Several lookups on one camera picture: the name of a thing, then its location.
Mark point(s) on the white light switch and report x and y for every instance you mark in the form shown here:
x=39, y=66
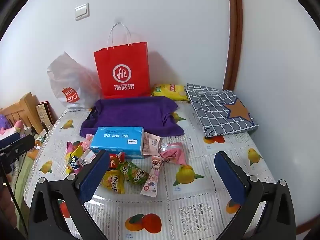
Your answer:
x=82, y=12

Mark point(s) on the wooden headboard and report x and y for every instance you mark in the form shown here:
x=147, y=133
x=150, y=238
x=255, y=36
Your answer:
x=25, y=110

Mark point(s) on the yellow chips bag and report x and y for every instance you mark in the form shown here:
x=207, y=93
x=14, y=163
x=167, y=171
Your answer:
x=170, y=92

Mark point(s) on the brown wooden door frame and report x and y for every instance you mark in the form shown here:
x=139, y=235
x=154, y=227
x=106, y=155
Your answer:
x=235, y=35

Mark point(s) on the yellow pink packet blue logo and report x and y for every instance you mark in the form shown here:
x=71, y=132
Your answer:
x=73, y=161

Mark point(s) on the red paper bag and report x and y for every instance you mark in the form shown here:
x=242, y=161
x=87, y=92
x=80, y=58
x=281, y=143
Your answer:
x=122, y=62

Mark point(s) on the green snack packet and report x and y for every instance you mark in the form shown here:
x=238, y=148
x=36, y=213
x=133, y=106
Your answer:
x=133, y=172

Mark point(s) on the white plastic bag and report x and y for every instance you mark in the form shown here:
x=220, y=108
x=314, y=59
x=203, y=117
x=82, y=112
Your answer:
x=67, y=80

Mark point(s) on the grey checked folded cloth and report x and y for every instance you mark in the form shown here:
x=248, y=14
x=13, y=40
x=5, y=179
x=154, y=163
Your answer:
x=215, y=110

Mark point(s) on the red snack packet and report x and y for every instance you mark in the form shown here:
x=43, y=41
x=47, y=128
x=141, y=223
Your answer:
x=116, y=160

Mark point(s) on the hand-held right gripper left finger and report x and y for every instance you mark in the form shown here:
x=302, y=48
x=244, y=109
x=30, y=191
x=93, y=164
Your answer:
x=95, y=177

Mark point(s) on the small white red-trimmed packet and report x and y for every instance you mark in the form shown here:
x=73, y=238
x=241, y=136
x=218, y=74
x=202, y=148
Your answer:
x=87, y=157

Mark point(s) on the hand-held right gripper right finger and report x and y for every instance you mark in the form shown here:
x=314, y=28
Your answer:
x=230, y=177

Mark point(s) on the yellow snack packet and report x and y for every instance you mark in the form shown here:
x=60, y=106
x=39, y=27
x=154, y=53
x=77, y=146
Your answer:
x=113, y=181

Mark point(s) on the pink square snack packet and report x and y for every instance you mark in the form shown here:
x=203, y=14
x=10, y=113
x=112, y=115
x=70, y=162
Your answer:
x=151, y=143

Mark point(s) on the dark framed patterned box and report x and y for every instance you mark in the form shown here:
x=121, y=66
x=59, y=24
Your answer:
x=45, y=116

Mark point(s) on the pink bear print stick pack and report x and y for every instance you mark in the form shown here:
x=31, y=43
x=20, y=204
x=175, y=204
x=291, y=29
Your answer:
x=151, y=177

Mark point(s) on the purple towel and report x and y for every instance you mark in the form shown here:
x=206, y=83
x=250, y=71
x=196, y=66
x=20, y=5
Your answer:
x=130, y=112

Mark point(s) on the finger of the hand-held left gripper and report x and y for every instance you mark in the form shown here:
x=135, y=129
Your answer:
x=20, y=147
x=10, y=139

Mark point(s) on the blue tissue pack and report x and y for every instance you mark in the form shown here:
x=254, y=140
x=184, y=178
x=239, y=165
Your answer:
x=115, y=142

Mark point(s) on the green cloth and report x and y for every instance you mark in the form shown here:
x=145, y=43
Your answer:
x=23, y=177

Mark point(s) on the pink bag silver band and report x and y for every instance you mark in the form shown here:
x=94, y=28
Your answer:
x=173, y=153

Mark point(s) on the pink purple plush toy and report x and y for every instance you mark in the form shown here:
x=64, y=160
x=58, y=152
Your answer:
x=15, y=126

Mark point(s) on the fruit print bed sheet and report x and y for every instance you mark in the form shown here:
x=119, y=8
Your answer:
x=175, y=210

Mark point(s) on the small pink candy packet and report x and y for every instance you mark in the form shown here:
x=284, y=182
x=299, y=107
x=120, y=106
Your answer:
x=89, y=138

